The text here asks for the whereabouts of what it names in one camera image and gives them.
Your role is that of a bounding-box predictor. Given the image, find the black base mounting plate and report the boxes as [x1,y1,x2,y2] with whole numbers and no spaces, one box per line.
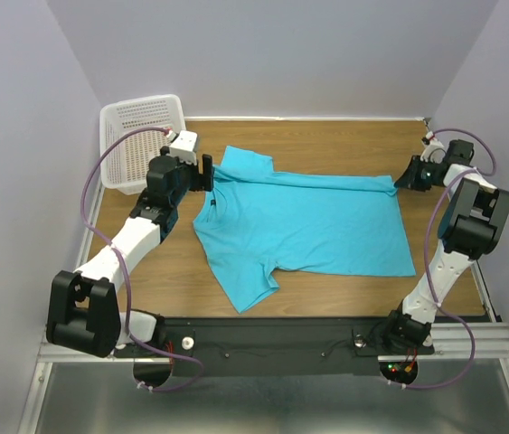
[113,317,436,379]

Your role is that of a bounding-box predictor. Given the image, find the aluminium extrusion frame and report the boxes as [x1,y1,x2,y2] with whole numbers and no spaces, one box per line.
[17,180,509,434]

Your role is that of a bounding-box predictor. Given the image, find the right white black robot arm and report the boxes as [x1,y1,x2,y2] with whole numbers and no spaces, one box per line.
[381,132,509,353]

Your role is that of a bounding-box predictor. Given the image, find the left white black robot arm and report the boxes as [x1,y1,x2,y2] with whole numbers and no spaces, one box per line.
[46,155,214,357]

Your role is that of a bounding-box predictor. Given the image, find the turquoise t-shirt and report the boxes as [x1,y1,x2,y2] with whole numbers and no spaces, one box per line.
[193,146,416,313]

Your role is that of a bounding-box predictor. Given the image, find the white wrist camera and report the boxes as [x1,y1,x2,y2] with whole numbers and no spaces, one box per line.
[166,130,199,165]
[420,131,446,163]

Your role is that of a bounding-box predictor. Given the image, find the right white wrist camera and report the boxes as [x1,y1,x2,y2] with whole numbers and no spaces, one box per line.
[420,131,446,163]

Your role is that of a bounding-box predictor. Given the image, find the white perforated plastic basket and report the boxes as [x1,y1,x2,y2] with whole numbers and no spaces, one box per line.
[99,94,185,195]

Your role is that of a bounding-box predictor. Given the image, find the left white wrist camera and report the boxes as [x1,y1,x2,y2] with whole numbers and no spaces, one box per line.
[166,130,199,165]

